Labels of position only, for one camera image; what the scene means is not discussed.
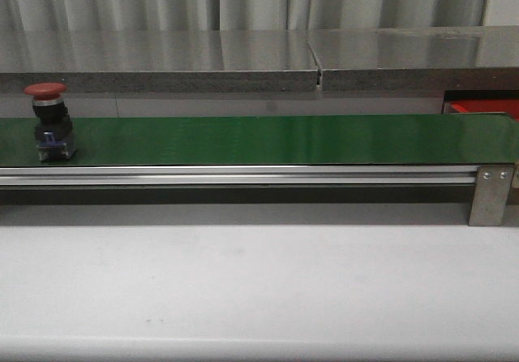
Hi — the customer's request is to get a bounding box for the grey stone counter slab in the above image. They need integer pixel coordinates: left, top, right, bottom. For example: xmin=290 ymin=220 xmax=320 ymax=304
xmin=1 ymin=31 xmax=319 ymax=93

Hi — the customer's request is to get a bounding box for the steel conveyor support bracket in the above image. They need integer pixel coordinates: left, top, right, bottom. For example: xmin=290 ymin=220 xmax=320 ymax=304
xmin=468 ymin=165 xmax=515 ymax=226

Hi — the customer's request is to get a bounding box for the red plastic tray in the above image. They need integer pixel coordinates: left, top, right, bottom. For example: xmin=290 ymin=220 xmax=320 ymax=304
xmin=449 ymin=99 xmax=519 ymax=121

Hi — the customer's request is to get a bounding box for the aluminium conveyor frame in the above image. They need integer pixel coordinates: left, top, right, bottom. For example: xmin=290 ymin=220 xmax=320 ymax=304
xmin=0 ymin=164 xmax=519 ymax=188

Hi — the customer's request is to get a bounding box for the white pleated curtain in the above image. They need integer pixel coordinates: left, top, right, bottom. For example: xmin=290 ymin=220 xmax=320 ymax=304
xmin=1 ymin=0 xmax=487 ymax=31

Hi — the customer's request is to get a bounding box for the green conveyor belt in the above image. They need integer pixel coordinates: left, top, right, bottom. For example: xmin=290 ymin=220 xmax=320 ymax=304
xmin=0 ymin=114 xmax=519 ymax=167

